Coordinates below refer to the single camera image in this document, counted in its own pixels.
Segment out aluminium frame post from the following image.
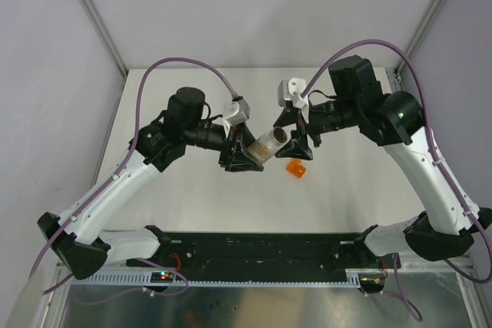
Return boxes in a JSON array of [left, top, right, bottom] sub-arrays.
[[404, 0, 447, 58], [78, 0, 128, 78]]

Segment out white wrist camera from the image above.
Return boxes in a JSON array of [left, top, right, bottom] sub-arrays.
[[222, 96, 251, 137], [278, 78, 310, 123]]

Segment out purple cable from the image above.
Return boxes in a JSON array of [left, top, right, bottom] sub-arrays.
[[29, 57, 241, 295], [300, 38, 492, 322]]

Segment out clear pill bottle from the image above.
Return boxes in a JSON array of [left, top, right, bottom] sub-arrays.
[[248, 128, 287, 164]]

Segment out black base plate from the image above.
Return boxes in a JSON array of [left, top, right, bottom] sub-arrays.
[[150, 232, 396, 277]]

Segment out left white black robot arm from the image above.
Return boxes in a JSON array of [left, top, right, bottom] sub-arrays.
[[38, 87, 263, 280]]

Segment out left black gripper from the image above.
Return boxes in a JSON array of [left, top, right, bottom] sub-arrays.
[[183, 121, 264, 173]]

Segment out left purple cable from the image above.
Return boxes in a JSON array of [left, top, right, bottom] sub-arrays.
[[29, 57, 241, 295]]

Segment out grey slotted cable duct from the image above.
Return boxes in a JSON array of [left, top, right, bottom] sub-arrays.
[[72, 268, 384, 288]]

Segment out aluminium side rail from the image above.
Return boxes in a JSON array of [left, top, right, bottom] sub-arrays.
[[385, 67, 474, 267]]

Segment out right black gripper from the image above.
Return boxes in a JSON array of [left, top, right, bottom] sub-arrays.
[[274, 97, 360, 161]]

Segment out orange pill organizer box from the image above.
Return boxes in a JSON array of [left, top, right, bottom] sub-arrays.
[[286, 158, 307, 178]]

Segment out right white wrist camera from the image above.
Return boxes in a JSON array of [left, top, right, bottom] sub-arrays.
[[278, 78, 310, 123]]

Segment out left aluminium frame post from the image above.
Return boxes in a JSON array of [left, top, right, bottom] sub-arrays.
[[78, 0, 128, 78]]

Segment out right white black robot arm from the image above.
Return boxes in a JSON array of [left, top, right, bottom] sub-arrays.
[[275, 55, 491, 267]]

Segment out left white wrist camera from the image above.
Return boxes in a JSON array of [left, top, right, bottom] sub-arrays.
[[222, 96, 251, 137]]

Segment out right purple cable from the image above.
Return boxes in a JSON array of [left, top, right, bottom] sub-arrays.
[[300, 38, 492, 322]]

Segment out right aluminium frame post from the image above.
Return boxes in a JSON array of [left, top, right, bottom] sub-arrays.
[[404, 0, 447, 58]]

